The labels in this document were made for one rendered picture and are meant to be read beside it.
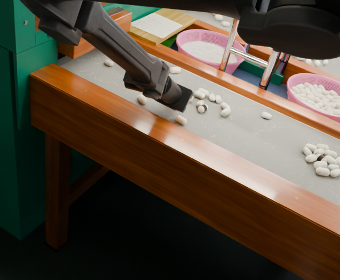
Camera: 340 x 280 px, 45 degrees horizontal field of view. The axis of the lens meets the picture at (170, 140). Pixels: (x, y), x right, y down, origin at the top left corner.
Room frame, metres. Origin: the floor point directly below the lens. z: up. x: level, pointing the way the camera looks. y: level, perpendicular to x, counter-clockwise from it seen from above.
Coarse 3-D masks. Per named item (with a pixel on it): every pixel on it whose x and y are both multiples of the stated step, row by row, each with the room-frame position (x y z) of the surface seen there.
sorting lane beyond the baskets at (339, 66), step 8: (192, 16) 1.73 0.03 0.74; (200, 16) 1.75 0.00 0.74; (208, 16) 1.77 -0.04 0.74; (224, 16) 1.82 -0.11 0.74; (216, 24) 1.70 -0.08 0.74; (312, 64) 1.54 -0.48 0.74; (328, 64) 1.57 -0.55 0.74; (336, 64) 1.59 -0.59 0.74; (328, 72) 1.50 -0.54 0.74; (336, 72) 1.52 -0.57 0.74
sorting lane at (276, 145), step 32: (64, 64) 1.09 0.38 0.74; (96, 64) 1.14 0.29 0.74; (128, 96) 1.00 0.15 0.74; (224, 96) 1.14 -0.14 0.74; (192, 128) 0.92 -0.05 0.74; (224, 128) 0.96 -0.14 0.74; (256, 128) 1.00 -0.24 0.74; (288, 128) 1.04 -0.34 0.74; (256, 160) 0.85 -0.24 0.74; (288, 160) 0.89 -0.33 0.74; (320, 192) 0.79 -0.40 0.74
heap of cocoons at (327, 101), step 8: (296, 88) 1.30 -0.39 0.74; (304, 88) 1.35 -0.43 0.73; (312, 88) 1.33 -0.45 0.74; (320, 88) 1.33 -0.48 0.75; (296, 96) 1.25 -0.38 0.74; (304, 96) 1.26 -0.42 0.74; (312, 96) 1.27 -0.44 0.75; (320, 96) 1.29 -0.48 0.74; (328, 96) 1.30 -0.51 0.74; (336, 96) 1.32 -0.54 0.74; (312, 104) 1.22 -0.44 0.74; (320, 104) 1.23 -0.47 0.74; (328, 104) 1.24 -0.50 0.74; (336, 104) 1.26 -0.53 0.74; (328, 112) 1.19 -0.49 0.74; (336, 112) 1.20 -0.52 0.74
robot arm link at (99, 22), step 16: (80, 16) 0.60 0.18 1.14; (96, 16) 0.61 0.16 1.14; (48, 32) 0.55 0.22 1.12; (64, 32) 0.55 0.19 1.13; (80, 32) 0.58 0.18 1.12; (96, 32) 0.61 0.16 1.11; (112, 32) 0.65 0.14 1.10; (112, 48) 0.65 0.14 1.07; (128, 48) 0.69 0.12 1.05; (128, 64) 0.71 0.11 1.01; (144, 64) 0.75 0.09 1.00; (160, 64) 0.81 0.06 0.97; (144, 80) 0.77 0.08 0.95; (160, 80) 0.82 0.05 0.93
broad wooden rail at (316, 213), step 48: (48, 96) 0.93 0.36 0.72; (96, 96) 0.93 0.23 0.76; (96, 144) 0.87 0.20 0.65; (144, 144) 0.81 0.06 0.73; (192, 144) 0.82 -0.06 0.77; (192, 192) 0.76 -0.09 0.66; (240, 192) 0.71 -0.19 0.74; (288, 192) 0.73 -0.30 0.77; (240, 240) 0.70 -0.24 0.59; (288, 240) 0.66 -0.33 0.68; (336, 240) 0.63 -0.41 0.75
